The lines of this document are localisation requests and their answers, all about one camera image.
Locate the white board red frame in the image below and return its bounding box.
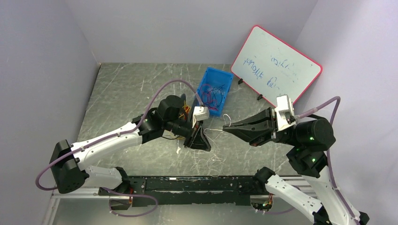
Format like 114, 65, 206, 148
230, 25, 323, 106

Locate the blue plastic bin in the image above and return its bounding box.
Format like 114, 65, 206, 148
197, 67, 234, 117

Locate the red cable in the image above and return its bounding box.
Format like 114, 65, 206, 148
199, 82, 229, 112

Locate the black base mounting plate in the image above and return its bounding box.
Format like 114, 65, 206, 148
111, 175, 269, 210

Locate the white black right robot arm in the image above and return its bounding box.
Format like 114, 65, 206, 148
222, 108, 369, 225

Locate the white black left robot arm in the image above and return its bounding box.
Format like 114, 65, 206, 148
50, 95, 211, 194

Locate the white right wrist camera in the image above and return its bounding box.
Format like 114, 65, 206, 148
275, 95, 296, 132

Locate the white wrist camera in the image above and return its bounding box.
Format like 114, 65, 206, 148
275, 95, 296, 132
192, 106, 210, 128

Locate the white cable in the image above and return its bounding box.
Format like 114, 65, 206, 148
190, 113, 232, 178

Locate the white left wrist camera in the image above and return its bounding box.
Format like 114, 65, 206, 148
192, 106, 210, 128

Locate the grey perforated cable spool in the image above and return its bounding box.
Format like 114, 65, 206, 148
177, 94, 197, 122

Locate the yellow cable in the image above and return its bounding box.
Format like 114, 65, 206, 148
171, 101, 192, 141

